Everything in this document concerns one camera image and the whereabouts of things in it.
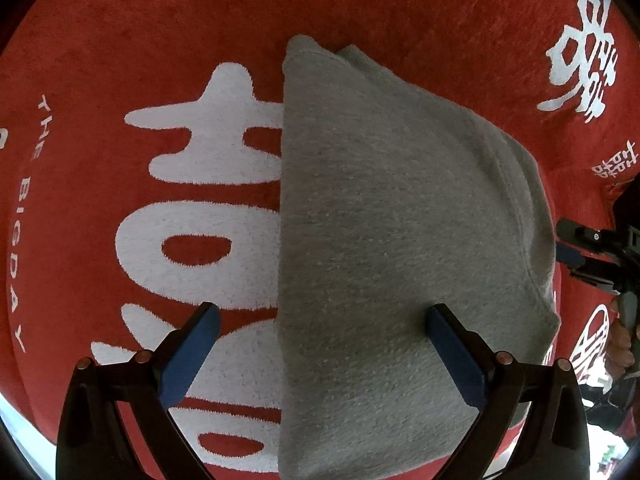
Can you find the person's right hand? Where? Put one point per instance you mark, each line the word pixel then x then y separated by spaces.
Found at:
pixel 622 337

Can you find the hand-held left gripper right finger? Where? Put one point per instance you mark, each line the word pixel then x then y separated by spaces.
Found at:
pixel 457 360

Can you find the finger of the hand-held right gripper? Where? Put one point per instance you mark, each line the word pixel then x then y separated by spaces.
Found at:
pixel 585 234
pixel 570 256

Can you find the red printed blanket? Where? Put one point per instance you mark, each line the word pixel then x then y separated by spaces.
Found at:
pixel 125 185

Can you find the grey knit garment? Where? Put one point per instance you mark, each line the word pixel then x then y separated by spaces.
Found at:
pixel 390 240

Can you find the dark cloth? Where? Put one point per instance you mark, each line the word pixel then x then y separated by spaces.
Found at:
pixel 617 395

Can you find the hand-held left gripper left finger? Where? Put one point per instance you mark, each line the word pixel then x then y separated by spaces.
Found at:
pixel 187 357

